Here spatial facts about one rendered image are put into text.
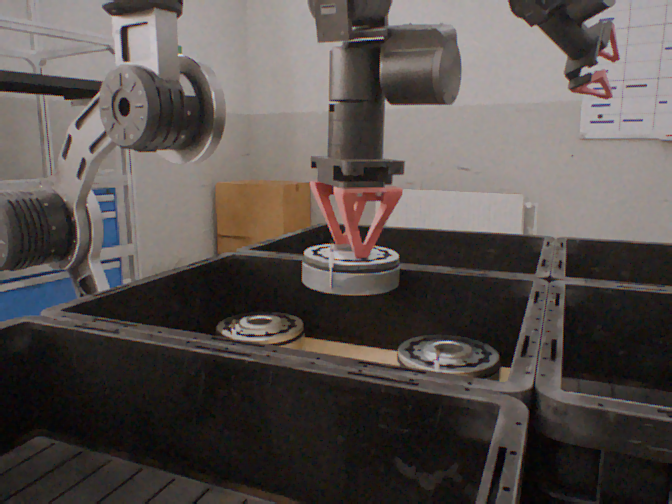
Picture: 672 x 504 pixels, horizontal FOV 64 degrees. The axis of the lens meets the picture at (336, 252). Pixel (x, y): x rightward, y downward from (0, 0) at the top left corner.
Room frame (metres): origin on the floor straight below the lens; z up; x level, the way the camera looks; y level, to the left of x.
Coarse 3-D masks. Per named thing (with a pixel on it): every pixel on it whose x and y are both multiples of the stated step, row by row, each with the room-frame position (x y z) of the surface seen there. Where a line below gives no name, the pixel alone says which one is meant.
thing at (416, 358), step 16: (432, 336) 0.57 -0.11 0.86; (448, 336) 0.57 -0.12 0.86; (400, 352) 0.52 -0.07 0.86; (416, 352) 0.52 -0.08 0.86; (480, 352) 0.52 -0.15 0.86; (496, 352) 0.52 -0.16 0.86; (432, 368) 0.48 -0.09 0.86; (448, 368) 0.48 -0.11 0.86; (464, 368) 0.48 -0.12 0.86; (480, 368) 0.48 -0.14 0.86
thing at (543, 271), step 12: (312, 228) 0.92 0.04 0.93; (360, 228) 0.95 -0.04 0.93; (384, 228) 0.93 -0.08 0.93; (396, 228) 0.92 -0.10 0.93; (408, 228) 0.91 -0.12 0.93; (420, 228) 0.91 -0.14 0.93; (276, 240) 0.80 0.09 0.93; (552, 240) 0.79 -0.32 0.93; (252, 252) 0.70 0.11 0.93; (264, 252) 0.70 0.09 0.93; (276, 252) 0.70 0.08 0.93; (552, 252) 0.70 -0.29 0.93; (408, 264) 0.63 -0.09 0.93; (540, 264) 0.63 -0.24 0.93; (528, 276) 0.57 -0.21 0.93; (540, 276) 0.57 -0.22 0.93
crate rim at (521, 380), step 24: (192, 264) 0.63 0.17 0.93; (120, 288) 0.52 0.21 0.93; (48, 312) 0.44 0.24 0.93; (528, 312) 0.44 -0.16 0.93; (168, 336) 0.38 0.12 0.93; (192, 336) 0.38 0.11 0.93; (216, 336) 0.38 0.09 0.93; (528, 336) 0.38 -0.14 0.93; (312, 360) 0.34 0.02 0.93; (336, 360) 0.34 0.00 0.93; (360, 360) 0.34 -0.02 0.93; (528, 360) 0.34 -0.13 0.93; (456, 384) 0.30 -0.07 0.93; (480, 384) 0.30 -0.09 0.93; (504, 384) 0.30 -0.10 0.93; (528, 384) 0.30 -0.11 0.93; (528, 408) 0.29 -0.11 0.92
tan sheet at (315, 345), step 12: (312, 348) 0.61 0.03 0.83; (324, 348) 0.61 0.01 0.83; (336, 348) 0.61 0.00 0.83; (348, 348) 0.61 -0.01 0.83; (360, 348) 0.61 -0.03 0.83; (372, 348) 0.61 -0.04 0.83; (372, 360) 0.58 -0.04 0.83; (384, 360) 0.58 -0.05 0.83; (396, 360) 0.58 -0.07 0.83; (504, 372) 0.54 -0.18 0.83
